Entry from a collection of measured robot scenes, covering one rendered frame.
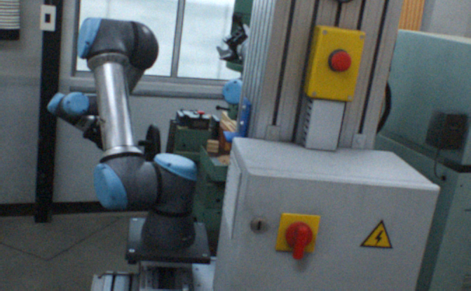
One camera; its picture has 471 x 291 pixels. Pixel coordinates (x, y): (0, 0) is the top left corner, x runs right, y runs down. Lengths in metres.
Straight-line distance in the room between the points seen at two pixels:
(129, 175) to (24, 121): 2.02
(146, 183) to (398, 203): 0.68
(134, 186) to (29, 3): 2.01
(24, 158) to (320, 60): 2.62
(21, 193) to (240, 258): 2.67
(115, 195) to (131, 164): 0.09
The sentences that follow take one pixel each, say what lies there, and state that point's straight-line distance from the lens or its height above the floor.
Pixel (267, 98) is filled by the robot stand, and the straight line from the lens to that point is 1.09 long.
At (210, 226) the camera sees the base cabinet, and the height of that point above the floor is 0.64.
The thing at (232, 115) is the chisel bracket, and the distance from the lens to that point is 2.18.
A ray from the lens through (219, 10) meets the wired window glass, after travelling 3.58.
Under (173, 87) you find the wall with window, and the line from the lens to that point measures 3.48.
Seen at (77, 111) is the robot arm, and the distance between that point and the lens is 1.89.
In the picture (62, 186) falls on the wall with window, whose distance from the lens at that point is 3.54.
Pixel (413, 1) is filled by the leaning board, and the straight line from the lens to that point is 4.07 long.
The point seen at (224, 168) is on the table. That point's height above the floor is 0.89.
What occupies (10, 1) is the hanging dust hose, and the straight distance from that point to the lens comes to 3.09.
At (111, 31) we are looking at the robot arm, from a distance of 1.57.
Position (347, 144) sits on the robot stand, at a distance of 1.15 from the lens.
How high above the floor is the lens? 1.52
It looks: 15 degrees down
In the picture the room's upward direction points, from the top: 8 degrees clockwise
